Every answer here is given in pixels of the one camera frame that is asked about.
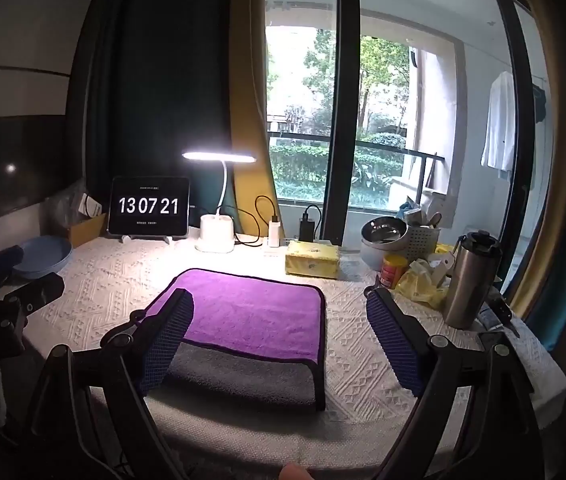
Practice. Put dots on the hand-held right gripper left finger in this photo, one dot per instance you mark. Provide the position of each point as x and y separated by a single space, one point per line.
163 345

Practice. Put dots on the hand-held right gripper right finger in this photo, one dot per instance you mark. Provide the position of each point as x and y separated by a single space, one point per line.
397 347

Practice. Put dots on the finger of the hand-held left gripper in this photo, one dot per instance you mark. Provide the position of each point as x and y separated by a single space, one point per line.
38 291
3 258

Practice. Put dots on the purple and grey towel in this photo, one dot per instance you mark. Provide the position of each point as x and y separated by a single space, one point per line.
253 310

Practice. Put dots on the person's right hand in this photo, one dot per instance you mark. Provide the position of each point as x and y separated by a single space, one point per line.
294 472

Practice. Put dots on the blue bowl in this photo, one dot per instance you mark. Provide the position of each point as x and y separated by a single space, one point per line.
43 256

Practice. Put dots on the white textured tablecloth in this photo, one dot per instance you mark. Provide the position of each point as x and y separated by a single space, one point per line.
363 360

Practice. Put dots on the yellow plastic bag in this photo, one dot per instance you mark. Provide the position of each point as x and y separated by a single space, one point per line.
420 282

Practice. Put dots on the orange-lidded jar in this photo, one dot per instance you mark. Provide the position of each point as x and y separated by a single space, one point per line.
394 270

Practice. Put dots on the cardboard box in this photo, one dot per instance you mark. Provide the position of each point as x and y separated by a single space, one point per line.
85 227

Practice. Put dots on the clear plastic bag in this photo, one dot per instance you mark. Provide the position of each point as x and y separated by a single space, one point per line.
68 205

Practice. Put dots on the white pot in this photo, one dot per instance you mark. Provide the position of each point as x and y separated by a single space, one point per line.
380 255

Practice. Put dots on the stainless steel bottle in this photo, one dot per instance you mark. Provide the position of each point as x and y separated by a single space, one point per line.
470 280

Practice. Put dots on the white utensil basket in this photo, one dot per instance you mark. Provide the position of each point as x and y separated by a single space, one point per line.
422 240

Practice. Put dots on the stainless steel bowl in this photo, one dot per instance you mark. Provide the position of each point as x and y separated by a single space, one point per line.
384 229

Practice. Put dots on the yellow tissue pack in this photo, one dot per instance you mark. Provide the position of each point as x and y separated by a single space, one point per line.
312 259

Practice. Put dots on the white desk lamp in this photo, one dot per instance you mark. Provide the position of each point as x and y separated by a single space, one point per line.
215 225

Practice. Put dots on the tablet clock on stand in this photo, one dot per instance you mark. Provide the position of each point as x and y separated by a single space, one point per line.
148 206

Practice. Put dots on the black charger plug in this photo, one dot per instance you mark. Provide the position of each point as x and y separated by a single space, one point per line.
308 224

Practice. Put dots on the white charger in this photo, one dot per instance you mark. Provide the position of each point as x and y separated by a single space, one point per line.
274 234

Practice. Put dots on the balcony railing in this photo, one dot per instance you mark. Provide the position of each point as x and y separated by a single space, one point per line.
358 152

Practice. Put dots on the dark green curtain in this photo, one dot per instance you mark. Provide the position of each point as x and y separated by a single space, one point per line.
153 85

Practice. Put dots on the white hanging shirt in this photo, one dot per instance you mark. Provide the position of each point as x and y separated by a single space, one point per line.
499 120

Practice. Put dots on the yellow curtain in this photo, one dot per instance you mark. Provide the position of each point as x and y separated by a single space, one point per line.
248 100

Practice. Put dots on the black sliding door frame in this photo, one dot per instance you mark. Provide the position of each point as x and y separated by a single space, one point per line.
340 105

